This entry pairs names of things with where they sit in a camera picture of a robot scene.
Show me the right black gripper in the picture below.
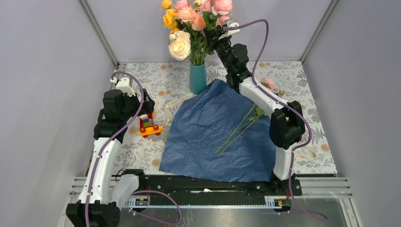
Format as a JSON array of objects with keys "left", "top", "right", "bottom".
[{"left": 203, "top": 28, "right": 232, "bottom": 73}]

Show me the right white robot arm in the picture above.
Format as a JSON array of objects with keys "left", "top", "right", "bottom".
[{"left": 204, "top": 27, "right": 305, "bottom": 195}]

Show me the flower bouquet in vase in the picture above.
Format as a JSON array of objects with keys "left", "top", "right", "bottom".
[{"left": 161, "top": 0, "right": 234, "bottom": 66}]

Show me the pink flowers bunch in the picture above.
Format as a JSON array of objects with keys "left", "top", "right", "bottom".
[{"left": 215, "top": 78, "right": 285, "bottom": 156}]

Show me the blue wrapping paper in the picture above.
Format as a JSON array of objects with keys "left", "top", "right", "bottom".
[{"left": 159, "top": 79, "right": 276, "bottom": 183}]

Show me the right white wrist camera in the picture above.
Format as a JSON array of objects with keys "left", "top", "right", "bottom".
[{"left": 218, "top": 18, "right": 240, "bottom": 40}]

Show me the pink rose flower stem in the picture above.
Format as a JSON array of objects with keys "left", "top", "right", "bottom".
[{"left": 197, "top": 0, "right": 233, "bottom": 65}]

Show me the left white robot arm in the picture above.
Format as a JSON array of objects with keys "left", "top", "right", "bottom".
[{"left": 66, "top": 89, "right": 155, "bottom": 227}]

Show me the peach pink flower stem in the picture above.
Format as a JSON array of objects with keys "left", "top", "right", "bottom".
[{"left": 176, "top": 7, "right": 207, "bottom": 66}]

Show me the yellow red toy block car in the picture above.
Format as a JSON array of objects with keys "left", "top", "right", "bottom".
[{"left": 139, "top": 111, "right": 163, "bottom": 138}]

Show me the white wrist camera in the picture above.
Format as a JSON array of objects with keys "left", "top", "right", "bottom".
[
  {"left": 110, "top": 77, "right": 136, "bottom": 97},
  {"left": 218, "top": 18, "right": 240, "bottom": 40}
]

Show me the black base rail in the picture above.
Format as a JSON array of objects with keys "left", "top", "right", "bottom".
[{"left": 124, "top": 175, "right": 303, "bottom": 208}]

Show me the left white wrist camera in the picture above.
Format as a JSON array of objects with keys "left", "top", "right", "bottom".
[{"left": 110, "top": 77, "right": 136, "bottom": 97}]

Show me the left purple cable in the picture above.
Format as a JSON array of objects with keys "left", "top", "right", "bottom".
[{"left": 84, "top": 71, "right": 183, "bottom": 227}]

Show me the teal ceramic vase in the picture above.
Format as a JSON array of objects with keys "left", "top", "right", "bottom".
[{"left": 189, "top": 62, "right": 207, "bottom": 95}]

